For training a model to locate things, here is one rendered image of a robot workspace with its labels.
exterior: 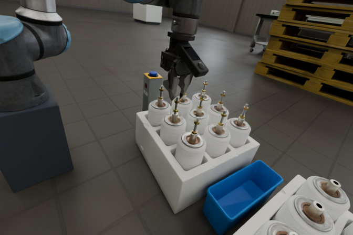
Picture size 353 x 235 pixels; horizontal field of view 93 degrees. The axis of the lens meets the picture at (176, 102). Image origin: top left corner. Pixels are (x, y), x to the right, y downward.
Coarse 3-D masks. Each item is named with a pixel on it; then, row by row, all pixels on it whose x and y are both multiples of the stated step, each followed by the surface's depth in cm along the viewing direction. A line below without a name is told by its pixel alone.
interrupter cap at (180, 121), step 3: (168, 114) 65; (171, 114) 65; (165, 117) 63; (168, 117) 63; (171, 117) 64; (180, 117) 64; (165, 120) 61; (168, 120) 62; (171, 120) 63; (177, 120) 63; (180, 120) 63; (183, 120) 63; (168, 123) 60; (171, 123) 60; (174, 123) 61; (177, 123) 61; (180, 123) 61
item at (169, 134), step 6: (162, 120) 62; (162, 126) 62; (168, 126) 60; (174, 126) 60; (180, 126) 60; (162, 132) 62; (168, 132) 60; (174, 132) 60; (180, 132) 61; (162, 138) 64; (168, 138) 62; (174, 138) 61; (168, 144) 63
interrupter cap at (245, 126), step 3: (234, 117) 70; (231, 120) 68; (234, 120) 68; (231, 123) 66; (234, 123) 66; (243, 123) 67; (246, 123) 67; (234, 126) 64; (237, 126) 65; (240, 126) 65; (243, 126) 65; (246, 126) 65; (249, 126) 65; (240, 129) 64; (243, 129) 63; (246, 129) 64
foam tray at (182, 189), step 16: (144, 112) 77; (144, 128) 69; (160, 128) 69; (144, 144) 73; (160, 144) 61; (176, 144) 62; (256, 144) 68; (160, 160) 61; (208, 160) 57; (224, 160) 58; (240, 160) 65; (160, 176) 63; (176, 176) 52; (192, 176) 51; (208, 176) 57; (224, 176) 65; (176, 192) 53; (192, 192) 56; (176, 208) 56
